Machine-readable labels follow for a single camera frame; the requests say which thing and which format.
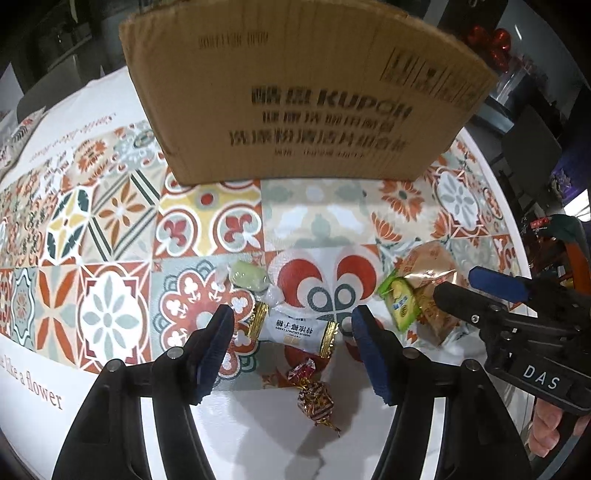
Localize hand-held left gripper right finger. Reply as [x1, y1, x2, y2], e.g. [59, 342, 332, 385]
[352, 305, 534, 480]

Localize brown bread packet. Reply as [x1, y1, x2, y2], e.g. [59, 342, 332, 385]
[396, 240, 469, 348]

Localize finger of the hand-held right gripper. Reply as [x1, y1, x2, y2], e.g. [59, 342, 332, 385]
[433, 282, 522, 335]
[468, 267, 591, 319]

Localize brown cardboard box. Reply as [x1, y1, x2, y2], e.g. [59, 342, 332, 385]
[119, 0, 500, 186]

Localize tile-patterned white tablecloth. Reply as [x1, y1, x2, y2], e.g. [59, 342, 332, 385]
[0, 65, 536, 480]

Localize floral tissue pack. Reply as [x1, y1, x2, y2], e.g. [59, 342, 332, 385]
[0, 107, 47, 171]

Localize red heart balloons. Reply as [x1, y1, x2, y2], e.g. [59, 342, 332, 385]
[466, 25, 511, 72]

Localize white candy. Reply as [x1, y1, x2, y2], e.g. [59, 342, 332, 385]
[249, 302, 341, 360]

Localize grey dining chair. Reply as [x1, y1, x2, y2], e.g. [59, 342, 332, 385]
[16, 60, 93, 123]

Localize person's right hand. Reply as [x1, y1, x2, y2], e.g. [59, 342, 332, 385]
[526, 397, 580, 455]

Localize small green snack packet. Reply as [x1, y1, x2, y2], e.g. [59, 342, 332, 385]
[376, 270, 423, 332]

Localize white sideboard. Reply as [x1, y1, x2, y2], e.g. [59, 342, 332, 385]
[480, 69, 546, 121]

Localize pale green wrapped candy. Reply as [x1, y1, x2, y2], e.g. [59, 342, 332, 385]
[230, 261, 271, 292]

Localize small red foil candy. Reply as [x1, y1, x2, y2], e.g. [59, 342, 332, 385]
[276, 359, 319, 385]

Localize dark dining chair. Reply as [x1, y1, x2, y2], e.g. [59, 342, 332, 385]
[501, 105, 564, 186]

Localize red striped foil candy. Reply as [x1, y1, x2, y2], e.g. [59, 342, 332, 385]
[295, 381, 342, 433]

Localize orange wooden chair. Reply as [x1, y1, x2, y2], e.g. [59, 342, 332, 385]
[522, 215, 591, 296]

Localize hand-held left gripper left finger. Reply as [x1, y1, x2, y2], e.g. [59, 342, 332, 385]
[52, 305, 235, 480]

